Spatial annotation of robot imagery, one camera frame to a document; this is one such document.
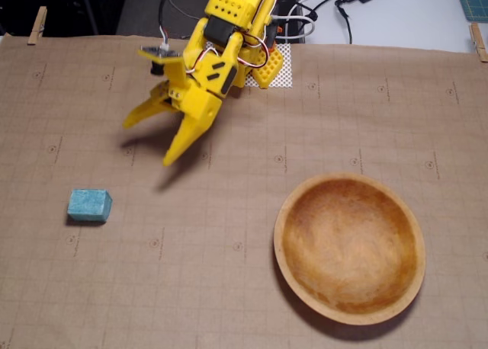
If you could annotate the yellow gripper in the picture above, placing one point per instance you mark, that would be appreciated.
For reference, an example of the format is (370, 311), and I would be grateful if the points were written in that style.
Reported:
(197, 106)

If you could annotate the blue foam block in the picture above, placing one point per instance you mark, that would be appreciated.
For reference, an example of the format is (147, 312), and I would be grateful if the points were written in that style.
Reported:
(87, 206)

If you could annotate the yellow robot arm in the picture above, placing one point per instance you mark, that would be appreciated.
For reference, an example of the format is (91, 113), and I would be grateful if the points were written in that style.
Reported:
(228, 6)

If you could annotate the round wooden bowl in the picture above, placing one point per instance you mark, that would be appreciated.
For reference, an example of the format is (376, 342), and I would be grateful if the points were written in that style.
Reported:
(348, 250)

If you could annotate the dark grey desk pad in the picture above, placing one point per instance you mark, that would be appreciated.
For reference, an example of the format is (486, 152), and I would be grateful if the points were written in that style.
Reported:
(145, 13)

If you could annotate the yellow waffle table clamp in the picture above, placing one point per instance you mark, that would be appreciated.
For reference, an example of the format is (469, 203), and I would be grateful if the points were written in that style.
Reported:
(268, 65)

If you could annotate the white mesh pad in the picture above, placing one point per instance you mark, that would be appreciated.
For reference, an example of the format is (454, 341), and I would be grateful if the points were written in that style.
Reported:
(286, 72)

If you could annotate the brown gridded paper mat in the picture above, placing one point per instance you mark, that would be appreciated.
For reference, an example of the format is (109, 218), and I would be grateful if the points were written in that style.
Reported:
(171, 273)

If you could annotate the wooden clothespin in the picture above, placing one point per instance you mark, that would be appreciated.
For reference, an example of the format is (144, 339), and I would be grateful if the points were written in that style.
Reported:
(478, 42)
(37, 25)

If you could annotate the green cutting mat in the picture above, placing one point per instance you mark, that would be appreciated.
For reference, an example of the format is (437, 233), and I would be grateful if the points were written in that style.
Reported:
(474, 0)

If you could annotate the black gripper camera board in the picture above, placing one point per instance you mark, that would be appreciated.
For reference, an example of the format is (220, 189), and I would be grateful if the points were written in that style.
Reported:
(158, 53)

